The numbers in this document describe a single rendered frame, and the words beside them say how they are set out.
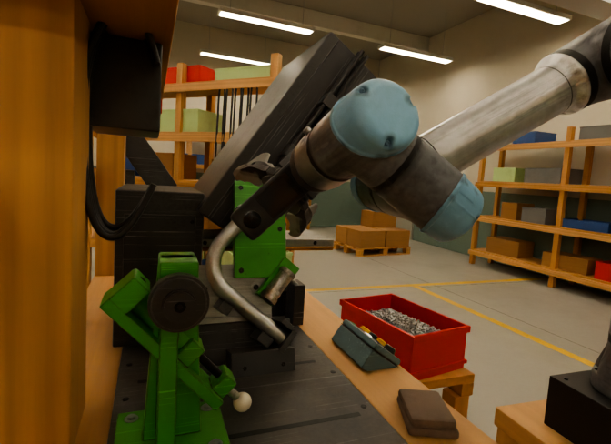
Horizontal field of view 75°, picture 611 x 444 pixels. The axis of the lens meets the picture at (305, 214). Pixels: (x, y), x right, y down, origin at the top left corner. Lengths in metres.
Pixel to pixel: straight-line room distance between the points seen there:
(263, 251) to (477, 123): 0.50
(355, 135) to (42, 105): 0.39
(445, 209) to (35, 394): 0.56
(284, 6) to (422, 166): 8.26
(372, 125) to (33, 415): 0.56
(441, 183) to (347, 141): 0.11
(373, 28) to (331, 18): 0.98
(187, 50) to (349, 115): 9.76
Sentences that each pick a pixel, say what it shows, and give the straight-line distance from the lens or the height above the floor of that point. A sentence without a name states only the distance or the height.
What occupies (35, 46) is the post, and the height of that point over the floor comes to 1.42.
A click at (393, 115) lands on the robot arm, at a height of 1.35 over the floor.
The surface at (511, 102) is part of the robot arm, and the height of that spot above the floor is 1.41.
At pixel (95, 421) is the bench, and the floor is 0.88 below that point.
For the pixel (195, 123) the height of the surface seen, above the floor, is 1.73.
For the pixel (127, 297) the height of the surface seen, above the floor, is 1.12.
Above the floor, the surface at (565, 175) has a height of 1.55.
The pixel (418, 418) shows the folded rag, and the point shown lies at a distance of 0.71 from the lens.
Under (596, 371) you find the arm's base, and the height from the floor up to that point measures 0.97.
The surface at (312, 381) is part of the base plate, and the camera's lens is 0.82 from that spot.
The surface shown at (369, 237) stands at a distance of 6.96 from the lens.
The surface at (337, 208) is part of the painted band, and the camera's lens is 10.89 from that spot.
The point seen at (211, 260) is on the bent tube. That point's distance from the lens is 0.80.
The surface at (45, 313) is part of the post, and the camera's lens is 0.62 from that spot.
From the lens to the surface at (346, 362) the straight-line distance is 0.91.
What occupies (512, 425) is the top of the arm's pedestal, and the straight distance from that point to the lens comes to 0.96.
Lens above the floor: 1.29
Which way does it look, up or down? 5 degrees down
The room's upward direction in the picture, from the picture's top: 4 degrees clockwise
